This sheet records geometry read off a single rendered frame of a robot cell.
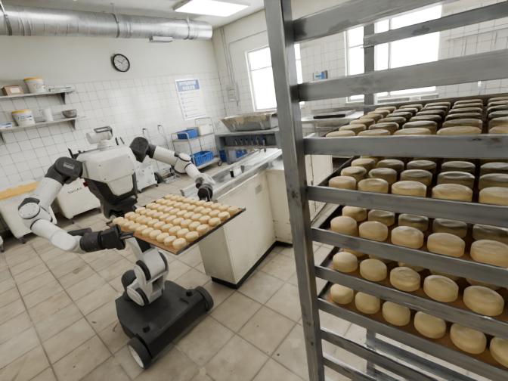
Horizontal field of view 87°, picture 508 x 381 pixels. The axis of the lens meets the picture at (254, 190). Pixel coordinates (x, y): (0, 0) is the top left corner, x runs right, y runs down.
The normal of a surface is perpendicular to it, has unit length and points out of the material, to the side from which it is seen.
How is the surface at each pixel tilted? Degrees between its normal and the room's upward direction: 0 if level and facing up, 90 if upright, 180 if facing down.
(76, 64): 90
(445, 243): 0
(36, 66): 90
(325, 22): 90
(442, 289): 0
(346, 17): 90
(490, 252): 0
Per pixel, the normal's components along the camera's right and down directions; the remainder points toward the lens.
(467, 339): -0.15, -0.92
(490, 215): -0.61, 0.36
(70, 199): 0.70, 0.18
